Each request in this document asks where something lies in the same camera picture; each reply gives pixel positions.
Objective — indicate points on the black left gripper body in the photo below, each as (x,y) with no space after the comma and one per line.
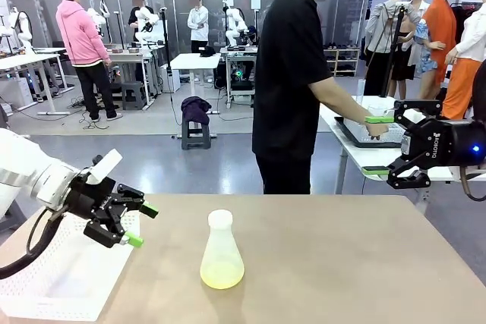
(93,199)

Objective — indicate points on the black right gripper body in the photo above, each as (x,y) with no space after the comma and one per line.
(444,145)

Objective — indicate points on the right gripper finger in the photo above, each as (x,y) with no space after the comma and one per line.
(408,176)
(417,109)

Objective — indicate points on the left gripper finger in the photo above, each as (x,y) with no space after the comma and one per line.
(106,234)
(131,200)

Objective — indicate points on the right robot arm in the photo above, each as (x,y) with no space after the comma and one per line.
(480,142)

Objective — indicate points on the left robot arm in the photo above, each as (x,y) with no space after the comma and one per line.
(26,172)

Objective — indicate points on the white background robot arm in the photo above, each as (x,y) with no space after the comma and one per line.
(231,20)

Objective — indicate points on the person's right forearm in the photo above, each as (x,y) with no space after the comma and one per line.
(341,109)

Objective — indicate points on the person's right hand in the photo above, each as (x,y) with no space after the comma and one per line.
(377,131)

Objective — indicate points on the white side table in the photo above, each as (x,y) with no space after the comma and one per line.
(353,157)

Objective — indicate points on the figure in floral dress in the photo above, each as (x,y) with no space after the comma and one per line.
(425,51)

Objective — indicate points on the mannequin in orange trousers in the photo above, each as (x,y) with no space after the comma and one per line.
(467,73)

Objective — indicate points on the black plastic tray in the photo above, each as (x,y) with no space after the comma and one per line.
(349,134)

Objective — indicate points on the black tripod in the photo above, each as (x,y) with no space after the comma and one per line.
(395,35)

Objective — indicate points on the mannequin in orange dress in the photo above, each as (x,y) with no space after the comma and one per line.
(440,32)

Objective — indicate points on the shoe rack with shoes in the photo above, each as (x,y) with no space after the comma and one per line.
(345,60)

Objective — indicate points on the grey stool with cloth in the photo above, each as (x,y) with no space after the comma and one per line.
(195,136)

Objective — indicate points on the mannequin in grey shirt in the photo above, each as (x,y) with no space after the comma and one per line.
(379,24)

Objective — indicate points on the translucent plastic conical flask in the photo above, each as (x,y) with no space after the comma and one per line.
(222,259)

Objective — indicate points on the grey step stool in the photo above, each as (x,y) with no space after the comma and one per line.
(133,90)

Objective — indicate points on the dark purple cloth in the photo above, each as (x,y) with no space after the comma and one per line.
(195,107)

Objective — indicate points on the person in black t-shirt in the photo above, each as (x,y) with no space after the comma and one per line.
(288,73)

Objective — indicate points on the white standing desk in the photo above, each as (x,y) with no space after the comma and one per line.
(193,61)

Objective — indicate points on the white background desk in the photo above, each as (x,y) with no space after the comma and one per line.
(23,59)

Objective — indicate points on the person in pink hoodie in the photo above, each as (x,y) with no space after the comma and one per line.
(79,35)

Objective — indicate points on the black bag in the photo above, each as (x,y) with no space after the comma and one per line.
(207,51)

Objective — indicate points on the background person in black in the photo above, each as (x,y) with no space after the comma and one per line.
(133,16)

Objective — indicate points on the white humanoid robot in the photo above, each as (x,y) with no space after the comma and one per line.
(21,24)

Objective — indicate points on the background person in white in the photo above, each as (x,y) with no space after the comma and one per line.
(197,20)

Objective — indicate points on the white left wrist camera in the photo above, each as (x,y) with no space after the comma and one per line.
(106,164)

